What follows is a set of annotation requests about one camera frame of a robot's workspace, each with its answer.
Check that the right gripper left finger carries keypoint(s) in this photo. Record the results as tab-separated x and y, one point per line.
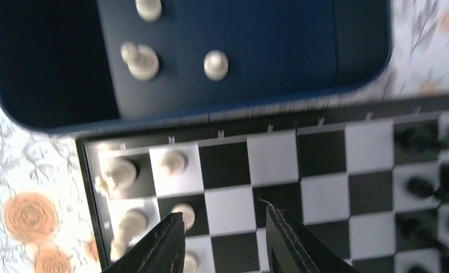
162	250

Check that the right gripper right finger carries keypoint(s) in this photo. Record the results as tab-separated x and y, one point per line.
291	247

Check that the dark blue piece tray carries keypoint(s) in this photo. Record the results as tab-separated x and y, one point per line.
68	66

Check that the black white chess board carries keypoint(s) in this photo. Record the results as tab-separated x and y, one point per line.
369	182

